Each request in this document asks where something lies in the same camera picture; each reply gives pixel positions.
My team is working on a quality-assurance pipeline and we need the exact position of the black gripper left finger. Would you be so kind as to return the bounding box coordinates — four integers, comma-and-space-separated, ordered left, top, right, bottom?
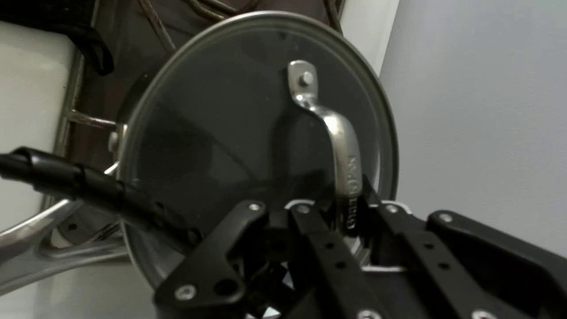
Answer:
153, 197, 387, 319

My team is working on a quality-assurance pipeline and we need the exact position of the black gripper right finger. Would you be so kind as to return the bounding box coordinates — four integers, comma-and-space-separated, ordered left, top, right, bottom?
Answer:
378, 202, 567, 319

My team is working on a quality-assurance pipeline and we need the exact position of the clear glass pot lid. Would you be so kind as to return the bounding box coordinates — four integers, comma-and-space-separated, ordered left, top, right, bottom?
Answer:
117, 9, 401, 292

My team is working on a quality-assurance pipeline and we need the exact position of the black saucepan with steel handle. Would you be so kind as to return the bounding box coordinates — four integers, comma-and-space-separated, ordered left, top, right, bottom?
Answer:
0, 120, 133, 298

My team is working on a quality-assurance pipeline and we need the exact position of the white gas stove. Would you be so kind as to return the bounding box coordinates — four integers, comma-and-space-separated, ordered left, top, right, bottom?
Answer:
0, 0, 567, 319

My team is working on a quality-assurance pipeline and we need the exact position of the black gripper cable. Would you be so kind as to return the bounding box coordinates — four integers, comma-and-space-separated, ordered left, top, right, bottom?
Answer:
0, 145, 204, 248

